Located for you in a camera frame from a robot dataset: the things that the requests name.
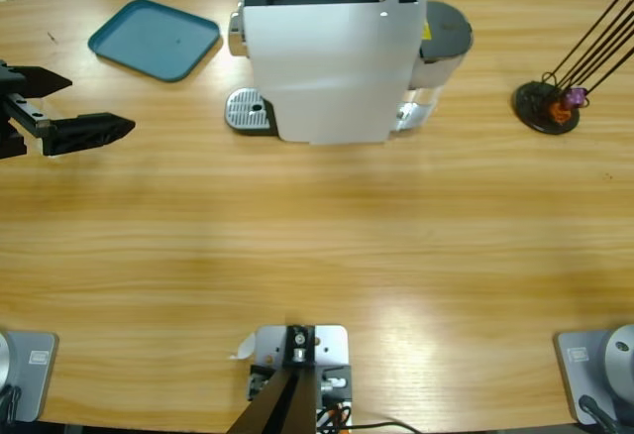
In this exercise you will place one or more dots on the black capsule holder with rods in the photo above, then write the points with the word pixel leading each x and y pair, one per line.
pixel 532 107

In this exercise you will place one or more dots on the purple coffee capsule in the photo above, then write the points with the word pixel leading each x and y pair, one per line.
pixel 576 97

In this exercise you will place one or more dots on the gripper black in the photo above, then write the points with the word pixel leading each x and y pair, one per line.
pixel 12 137

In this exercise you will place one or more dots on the orange coffee capsule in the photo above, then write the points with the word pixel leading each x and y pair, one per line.
pixel 560 113

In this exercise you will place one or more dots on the teal plastic tray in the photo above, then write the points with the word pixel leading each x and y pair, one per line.
pixel 148 37

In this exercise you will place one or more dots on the clear water tank dark lid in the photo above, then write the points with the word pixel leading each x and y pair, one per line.
pixel 446 28

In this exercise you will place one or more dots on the white paper tag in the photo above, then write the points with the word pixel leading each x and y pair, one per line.
pixel 245 347

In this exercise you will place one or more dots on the grey base plate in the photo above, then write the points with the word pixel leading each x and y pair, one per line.
pixel 34 379
pixel 569 369

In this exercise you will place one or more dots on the dark camera post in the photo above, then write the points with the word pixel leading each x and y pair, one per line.
pixel 287 404

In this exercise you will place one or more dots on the metal drip tray grate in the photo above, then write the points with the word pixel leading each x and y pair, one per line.
pixel 243 107

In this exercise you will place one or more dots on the white capsule coffee machine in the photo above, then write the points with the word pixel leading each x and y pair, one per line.
pixel 322 57

